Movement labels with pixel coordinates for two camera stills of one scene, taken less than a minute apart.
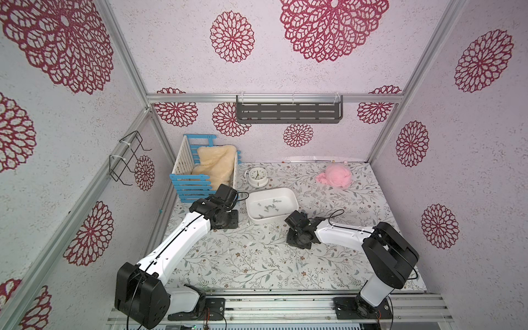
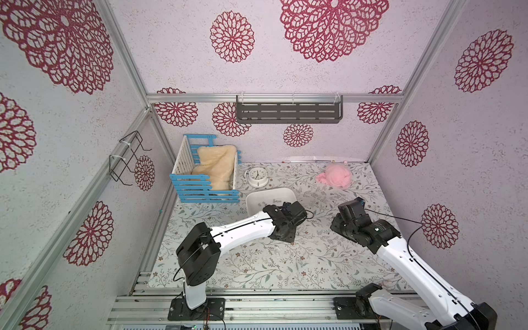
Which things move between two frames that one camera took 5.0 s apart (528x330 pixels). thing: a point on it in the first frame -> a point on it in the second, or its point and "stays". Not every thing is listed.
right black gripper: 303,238 -> 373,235
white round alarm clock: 256,177 stays
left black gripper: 234,222 -> 291,236
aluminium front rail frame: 319,309 stays
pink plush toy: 336,175 stays
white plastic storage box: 271,204 stays
